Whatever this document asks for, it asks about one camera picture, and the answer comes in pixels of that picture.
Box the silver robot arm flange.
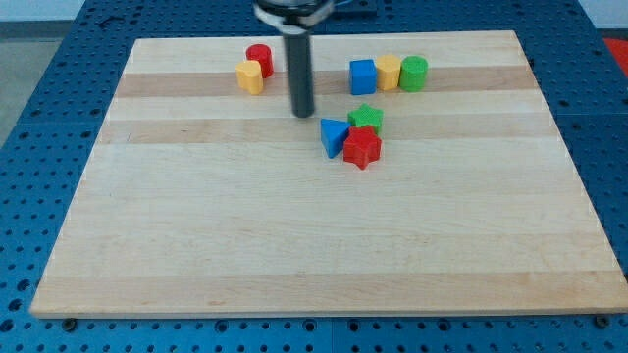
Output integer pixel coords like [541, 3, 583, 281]
[253, 0, 336, 28]

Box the yellow hexagon block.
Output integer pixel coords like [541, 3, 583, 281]
[375, 55, 401, 91]

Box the blue triangle block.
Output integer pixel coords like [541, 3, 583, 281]
[320, 119, 351, 159]

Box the red star block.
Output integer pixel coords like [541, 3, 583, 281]
[343, 126, 382, 170]

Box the green star block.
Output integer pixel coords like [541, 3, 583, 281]
[347, 103, 384, 135]

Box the blue cube block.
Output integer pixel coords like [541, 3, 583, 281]
[349, 59, 377, 95]

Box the light wooden board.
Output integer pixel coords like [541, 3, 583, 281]
[30, 30, 627, 319]

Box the yellow heart block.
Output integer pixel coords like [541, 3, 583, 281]
[235, 60, 264, 95]

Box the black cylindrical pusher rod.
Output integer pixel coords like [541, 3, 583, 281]
[283, 28, 315, 118]

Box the red cylinder block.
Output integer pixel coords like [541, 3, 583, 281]
[245, 43, 274, 78]

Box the green cylinder block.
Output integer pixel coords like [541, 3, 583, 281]
[398, 56, 429, 92]

